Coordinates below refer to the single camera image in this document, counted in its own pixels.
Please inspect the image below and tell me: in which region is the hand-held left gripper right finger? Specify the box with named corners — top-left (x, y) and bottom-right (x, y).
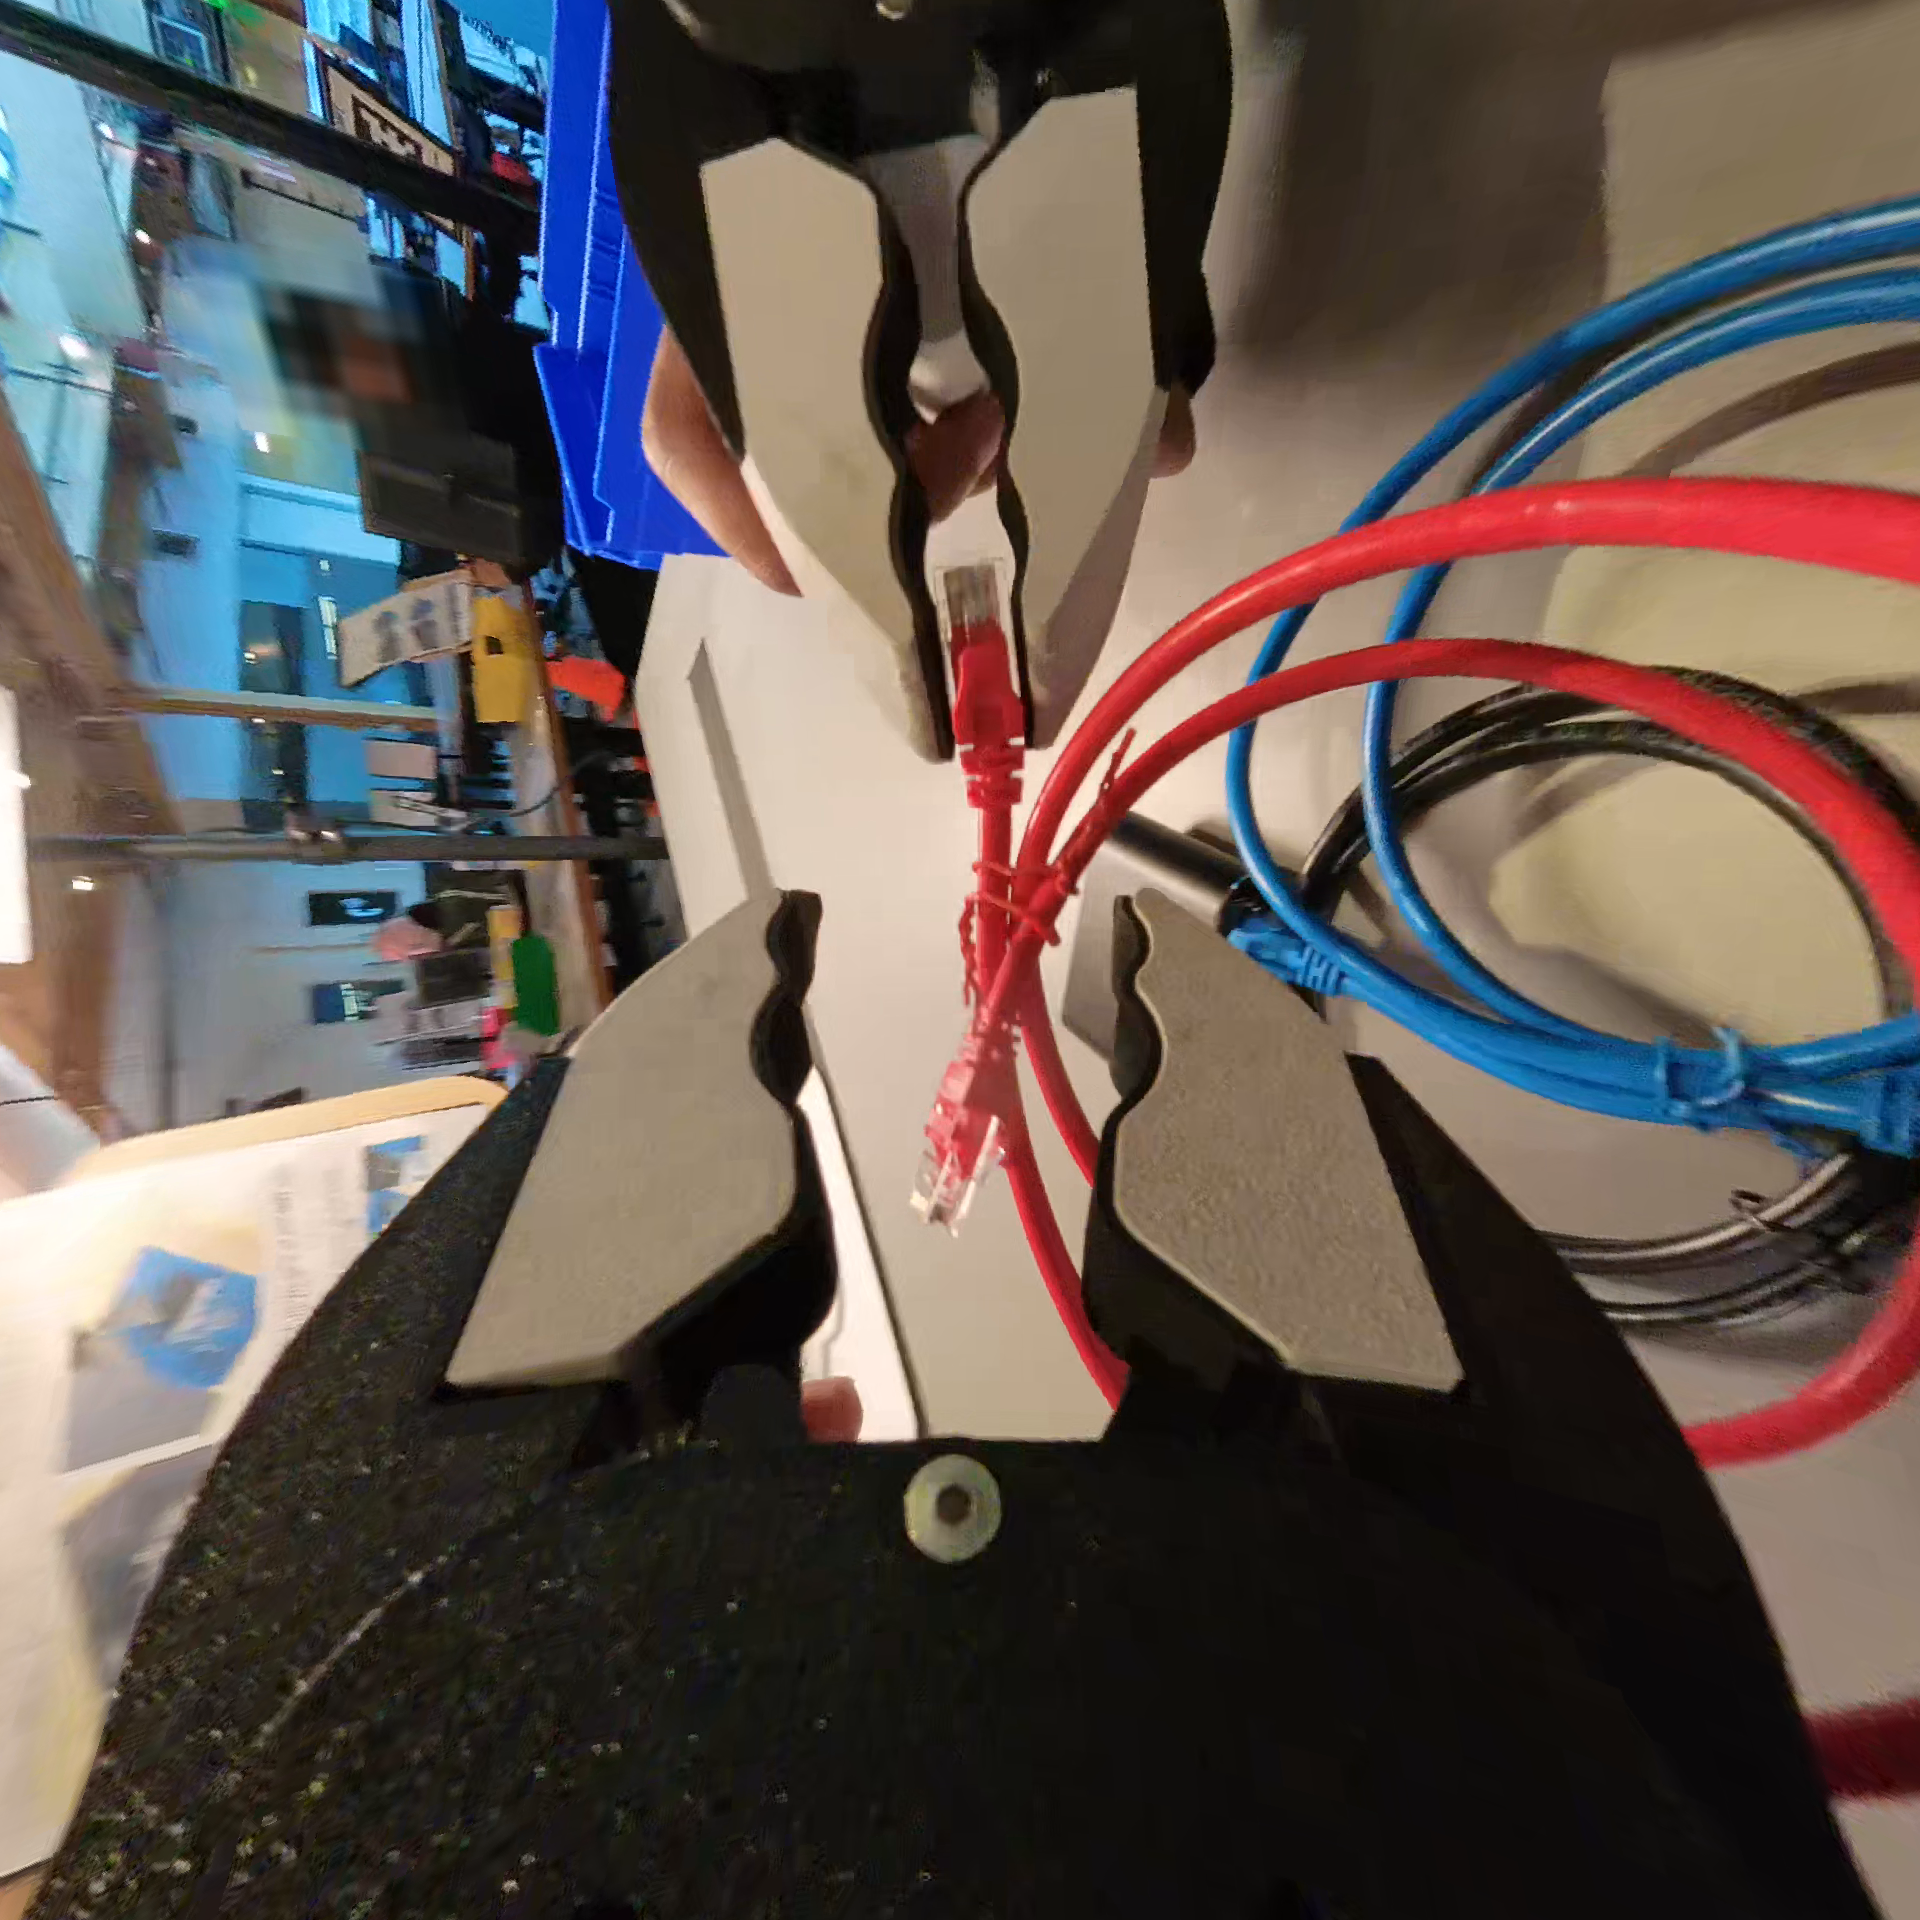
top-left (1080, 890), bottom-right (1467, 1393)

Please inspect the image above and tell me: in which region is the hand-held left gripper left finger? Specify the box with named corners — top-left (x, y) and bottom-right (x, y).
top-left (445, 890), bottom-right (842, 1398)

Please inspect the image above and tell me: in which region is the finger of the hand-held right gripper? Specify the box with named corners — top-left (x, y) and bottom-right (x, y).
top-left (961, 89), bottom-right (1173, 750)
top-left (692, 141), bottom-right (964, 763)

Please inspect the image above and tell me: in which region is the black ethernet adapter box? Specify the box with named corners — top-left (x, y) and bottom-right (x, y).
top-left (1061, 810), bottom-right (1248, 1052)

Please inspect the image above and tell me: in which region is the blue ethernet cable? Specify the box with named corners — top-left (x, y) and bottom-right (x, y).
top-left (1223, 203), bottom-right (1920, 1156)

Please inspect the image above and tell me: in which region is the red ethernet cable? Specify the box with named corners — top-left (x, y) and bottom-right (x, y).
top-left (909, 475), bottom-right (1920, 1802)

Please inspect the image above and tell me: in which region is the person's right hand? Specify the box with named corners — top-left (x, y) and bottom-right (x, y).
top-left (639, 327), bottom-right (1204, 598)

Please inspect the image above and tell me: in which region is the large blue plastic bin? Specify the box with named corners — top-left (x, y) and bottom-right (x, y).
top-left (538, 0), bottom-right (731, 571)

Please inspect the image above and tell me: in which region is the wooden display board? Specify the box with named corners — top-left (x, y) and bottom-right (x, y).
top-left (62, 1070), bottom-right (511, 1204)

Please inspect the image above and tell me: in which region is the black computer monitor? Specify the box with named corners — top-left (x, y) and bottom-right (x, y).
top-left (354, 280), bottom-right (529, 571)

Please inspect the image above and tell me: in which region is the small yellow bin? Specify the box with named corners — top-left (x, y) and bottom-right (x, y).
top-left (470, 592), bottom-right (541, 738)

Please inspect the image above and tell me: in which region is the white printed card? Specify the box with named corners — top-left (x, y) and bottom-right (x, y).
top-left (338, 571), bottom-right (486, 693)

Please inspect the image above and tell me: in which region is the newspaper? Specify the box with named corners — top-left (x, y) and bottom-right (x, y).
top-left (0, 1101), bottom-right (496, 1891)

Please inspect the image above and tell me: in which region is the black metal beam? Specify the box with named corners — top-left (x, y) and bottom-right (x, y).
top-left (0, 19), bottom-right (541, 210)

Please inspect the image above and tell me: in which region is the black ethernet cable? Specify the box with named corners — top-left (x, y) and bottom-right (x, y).
top-left (1296, 681), bottom-right (1920, 1339)

